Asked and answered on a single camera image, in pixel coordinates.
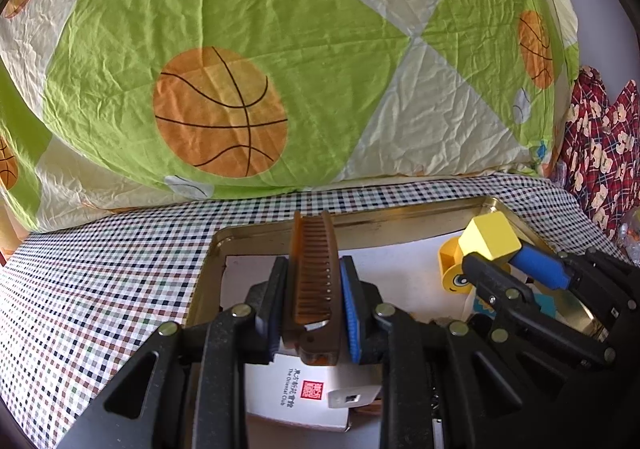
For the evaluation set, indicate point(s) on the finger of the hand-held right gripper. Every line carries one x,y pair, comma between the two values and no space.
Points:
540,266
525,324

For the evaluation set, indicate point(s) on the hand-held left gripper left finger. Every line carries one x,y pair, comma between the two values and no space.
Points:
274,324

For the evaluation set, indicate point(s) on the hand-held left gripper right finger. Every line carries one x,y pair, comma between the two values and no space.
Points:
351,319

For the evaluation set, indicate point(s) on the blue toy block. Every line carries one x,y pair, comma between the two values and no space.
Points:
542,305

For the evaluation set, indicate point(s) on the brown comb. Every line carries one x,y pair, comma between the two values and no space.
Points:
312,279

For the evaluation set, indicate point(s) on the yellow cube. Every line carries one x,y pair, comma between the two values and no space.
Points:
490,239

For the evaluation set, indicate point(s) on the white cardboard box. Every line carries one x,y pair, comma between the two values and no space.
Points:
300,389

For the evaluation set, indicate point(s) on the white charger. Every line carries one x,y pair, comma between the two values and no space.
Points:
350,396

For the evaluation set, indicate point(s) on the yellow toy block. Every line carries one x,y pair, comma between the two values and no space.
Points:
452,269

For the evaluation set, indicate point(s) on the gold metal tin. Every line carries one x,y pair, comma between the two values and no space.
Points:
240,239

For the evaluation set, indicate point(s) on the white paper sheet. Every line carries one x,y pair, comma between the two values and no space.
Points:
400,269

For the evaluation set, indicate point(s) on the clear plastic bag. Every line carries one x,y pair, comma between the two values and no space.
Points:
631,234

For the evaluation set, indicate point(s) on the red plaid bear cloth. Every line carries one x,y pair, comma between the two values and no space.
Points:
605,154

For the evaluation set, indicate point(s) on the checkered tablecloth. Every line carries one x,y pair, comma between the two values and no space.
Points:
100,279

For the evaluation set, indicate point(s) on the basketball print blanket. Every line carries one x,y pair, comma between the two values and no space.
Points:
300,29

